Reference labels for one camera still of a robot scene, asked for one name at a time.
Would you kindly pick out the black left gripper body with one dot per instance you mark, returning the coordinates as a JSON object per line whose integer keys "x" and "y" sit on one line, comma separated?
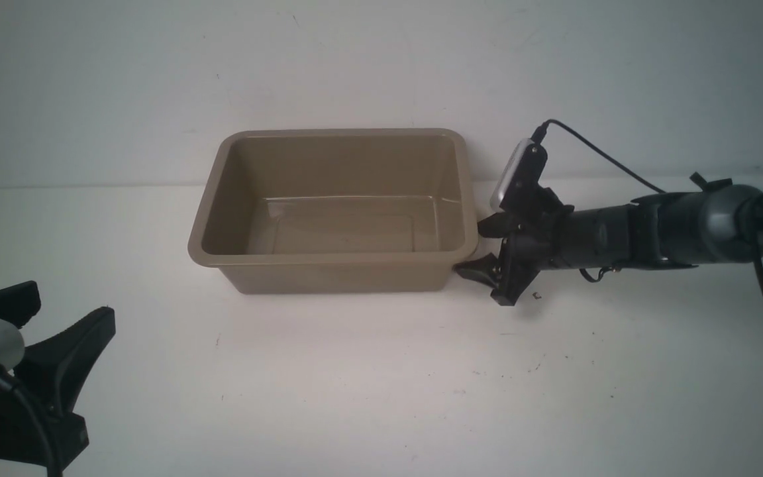
{"x": 19, "y": 441}

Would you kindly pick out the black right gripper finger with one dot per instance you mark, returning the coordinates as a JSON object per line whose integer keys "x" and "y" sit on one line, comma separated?
{"x": 485, "y": 270}
{"x": 498, "y": 225}

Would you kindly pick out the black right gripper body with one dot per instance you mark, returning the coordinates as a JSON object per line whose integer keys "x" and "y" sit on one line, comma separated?
{"x": 530, "y": 217}

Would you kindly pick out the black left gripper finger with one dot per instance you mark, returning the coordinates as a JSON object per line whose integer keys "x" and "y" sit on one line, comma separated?
{"x": 55, "y": 370}
{"x": 19, "y": 303}

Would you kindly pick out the tan plastic bin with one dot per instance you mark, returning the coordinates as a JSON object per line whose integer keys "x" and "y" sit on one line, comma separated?
{"x": 337, "y": 211}

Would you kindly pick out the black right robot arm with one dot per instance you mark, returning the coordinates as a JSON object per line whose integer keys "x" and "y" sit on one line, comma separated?
{"x": 722, "y": 223}

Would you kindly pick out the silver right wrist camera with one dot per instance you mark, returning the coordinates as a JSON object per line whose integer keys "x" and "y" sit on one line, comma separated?
{"x": 520, "y": 177}

